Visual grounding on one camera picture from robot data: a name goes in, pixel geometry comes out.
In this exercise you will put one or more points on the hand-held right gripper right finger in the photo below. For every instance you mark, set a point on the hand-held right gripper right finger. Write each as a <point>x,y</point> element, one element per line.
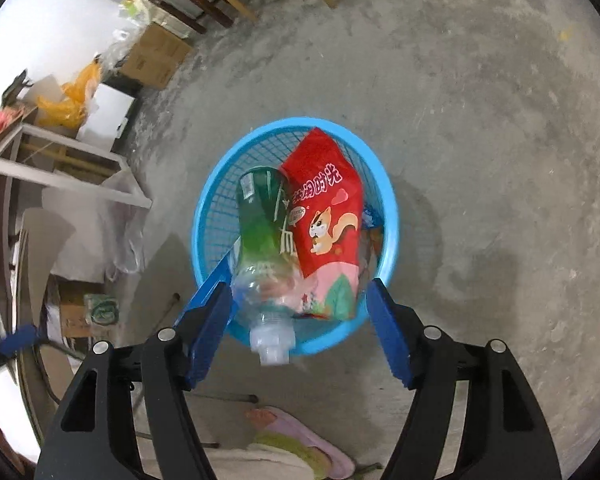
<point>390,330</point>

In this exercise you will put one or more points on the red snack bag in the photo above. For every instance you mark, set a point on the red snack bag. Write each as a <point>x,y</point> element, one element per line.
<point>325,195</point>

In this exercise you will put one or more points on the yellow plastic bag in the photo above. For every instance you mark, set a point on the yellow plastic bag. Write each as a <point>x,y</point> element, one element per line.
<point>70,100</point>

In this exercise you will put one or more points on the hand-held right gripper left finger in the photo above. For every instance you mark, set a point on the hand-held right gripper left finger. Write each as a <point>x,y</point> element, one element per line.
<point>207,330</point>

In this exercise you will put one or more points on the pink slipper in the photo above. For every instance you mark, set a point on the pink slipper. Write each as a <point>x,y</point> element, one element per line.
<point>300,432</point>

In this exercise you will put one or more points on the small cardboard box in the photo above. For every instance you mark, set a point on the small cardboard box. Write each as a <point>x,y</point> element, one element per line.
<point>72,317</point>

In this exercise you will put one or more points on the white box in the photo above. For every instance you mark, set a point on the white box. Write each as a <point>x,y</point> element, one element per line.
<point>107,112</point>

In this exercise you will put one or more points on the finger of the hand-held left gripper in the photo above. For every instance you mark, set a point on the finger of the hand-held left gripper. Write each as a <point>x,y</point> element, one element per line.
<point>20,341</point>

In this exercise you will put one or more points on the green patterned packet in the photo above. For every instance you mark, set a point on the green patterned packet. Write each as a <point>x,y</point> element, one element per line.
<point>102,310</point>

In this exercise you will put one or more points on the blue plastic basket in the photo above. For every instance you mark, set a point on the blue plastic basket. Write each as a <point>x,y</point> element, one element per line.
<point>220,200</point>

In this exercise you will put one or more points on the white plastic bag with packets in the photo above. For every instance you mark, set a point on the white plastic bag with packets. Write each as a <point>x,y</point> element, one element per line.
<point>130,7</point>

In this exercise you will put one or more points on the clear snack wrapper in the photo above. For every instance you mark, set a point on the clear snack wrapper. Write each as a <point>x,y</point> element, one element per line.
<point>372,247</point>

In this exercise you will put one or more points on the white side table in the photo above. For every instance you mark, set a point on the white side table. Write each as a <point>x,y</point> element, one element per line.
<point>70,147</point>

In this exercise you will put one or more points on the clear bottle green label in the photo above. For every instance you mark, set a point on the clear bottle green label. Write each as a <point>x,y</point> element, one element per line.
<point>260,220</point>

